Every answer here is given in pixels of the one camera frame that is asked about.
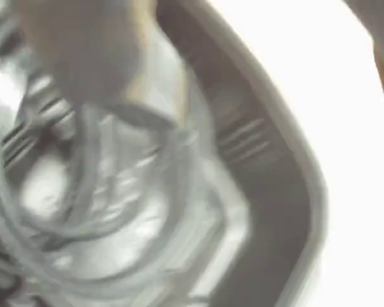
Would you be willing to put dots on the black square bowl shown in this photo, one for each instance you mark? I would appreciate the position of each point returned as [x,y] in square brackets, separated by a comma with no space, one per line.
[275,176]

